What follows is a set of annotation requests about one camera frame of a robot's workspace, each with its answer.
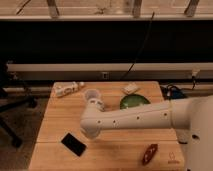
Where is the black eraser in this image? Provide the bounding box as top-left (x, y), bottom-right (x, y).
top-left (61, 133), bottom-right (86, 156)

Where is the translucent plastic cup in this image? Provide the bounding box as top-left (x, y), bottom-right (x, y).
top-left (84, 89), bottom-right (101, 101)

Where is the dark red oblong object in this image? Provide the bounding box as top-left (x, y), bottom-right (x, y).
top-left (142, 144), bottom-right (158, 166)

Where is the green bowl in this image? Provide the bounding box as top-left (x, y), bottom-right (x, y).
top-left (120, 94), bottom-right (150, 109)

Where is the blue device on floor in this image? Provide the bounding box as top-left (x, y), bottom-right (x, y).
top-left (167, 91), bottom-right (187, 99)

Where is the black hanging cable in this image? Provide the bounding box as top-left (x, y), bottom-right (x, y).
top-left (119, 11), bottom-right (156, 82)

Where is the white baseboard heater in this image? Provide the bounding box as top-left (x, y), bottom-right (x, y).
top-left (8, 62), bottom-right (213, 81)

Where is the small white packet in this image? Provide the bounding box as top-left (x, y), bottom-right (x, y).
top-left (123, 83), bottom-right (139, 94)

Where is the black office chair base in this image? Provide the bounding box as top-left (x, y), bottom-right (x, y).
top-left (0, 61), bottom-right (37, 148)

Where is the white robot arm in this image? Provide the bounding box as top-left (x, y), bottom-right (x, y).
top-left (80, 95), bottom-right (213, 171)

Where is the white crumpled tube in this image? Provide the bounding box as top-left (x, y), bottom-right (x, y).
top-left (55, 82), bottom-right (85, 97)

